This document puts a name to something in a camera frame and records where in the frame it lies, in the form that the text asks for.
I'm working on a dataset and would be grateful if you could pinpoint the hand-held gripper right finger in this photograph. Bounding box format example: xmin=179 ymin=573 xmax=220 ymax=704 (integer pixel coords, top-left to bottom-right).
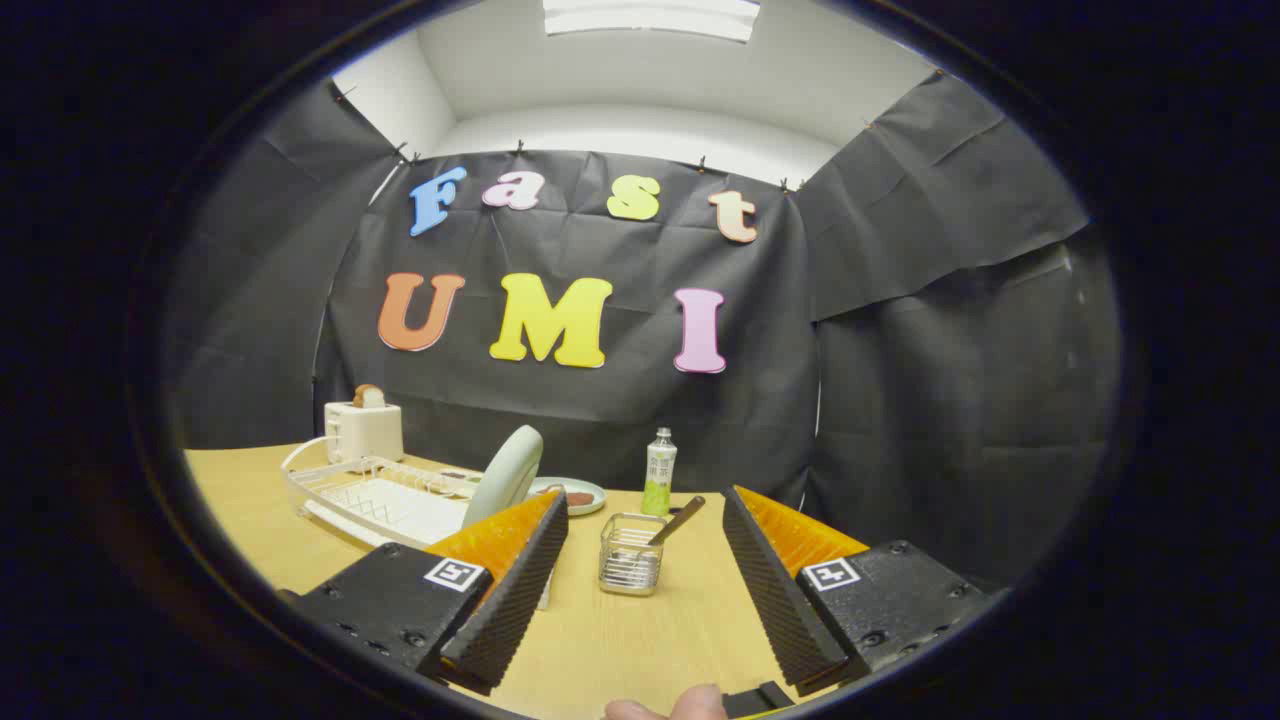
xmin=722 ymin=485 xmax=991 ymax=699

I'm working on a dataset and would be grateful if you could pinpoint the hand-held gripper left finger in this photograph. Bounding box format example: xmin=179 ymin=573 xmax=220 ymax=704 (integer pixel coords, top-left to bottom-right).
xmin=285 ymin=488 xmax=571 ymax=698

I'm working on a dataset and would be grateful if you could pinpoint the spoon with brown handle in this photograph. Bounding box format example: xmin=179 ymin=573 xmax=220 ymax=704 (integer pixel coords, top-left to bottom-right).
xmin=615 ymin=495 xmax=707 ymax=561

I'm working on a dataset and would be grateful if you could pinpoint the metal wire basket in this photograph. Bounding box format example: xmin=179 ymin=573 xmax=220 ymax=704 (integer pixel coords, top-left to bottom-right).
xmin=598 ymin=513 xmax=669 ymax=598

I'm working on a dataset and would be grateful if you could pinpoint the large pale green plate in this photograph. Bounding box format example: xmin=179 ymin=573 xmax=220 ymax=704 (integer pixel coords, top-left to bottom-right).
xmin=462 ymin=425 xmax=545 ymax=531

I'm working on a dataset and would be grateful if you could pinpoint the white wire dish rack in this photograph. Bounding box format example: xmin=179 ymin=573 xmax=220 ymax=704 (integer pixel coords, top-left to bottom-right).
xmin=280 ymin=435 xmax=546 ymax=551

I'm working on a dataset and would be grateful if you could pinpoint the small green dish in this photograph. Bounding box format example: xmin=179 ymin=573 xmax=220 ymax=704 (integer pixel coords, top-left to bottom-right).
xmin=527 ymin=476 xmax=608 ymax=517

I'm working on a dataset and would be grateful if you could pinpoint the white drain mat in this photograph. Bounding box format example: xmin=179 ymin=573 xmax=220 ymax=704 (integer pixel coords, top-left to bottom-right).
xmin=320 ymin=478 xmax=471 ymax=546

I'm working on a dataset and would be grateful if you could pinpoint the green drink bottle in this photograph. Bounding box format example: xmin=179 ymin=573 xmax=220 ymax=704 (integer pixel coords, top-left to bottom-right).
xmin=641 ymin=427 xmax=679 ymax=518

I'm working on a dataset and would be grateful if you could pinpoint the white toaster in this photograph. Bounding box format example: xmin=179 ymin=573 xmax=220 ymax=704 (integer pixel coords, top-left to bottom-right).
xmin=323 ymin=400 xmax=405 ymax=466

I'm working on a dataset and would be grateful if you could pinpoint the ceiling light panel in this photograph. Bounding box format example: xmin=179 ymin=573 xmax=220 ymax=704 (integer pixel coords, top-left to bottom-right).
xmin=543 ymin=0 xmax=761 ymax=43

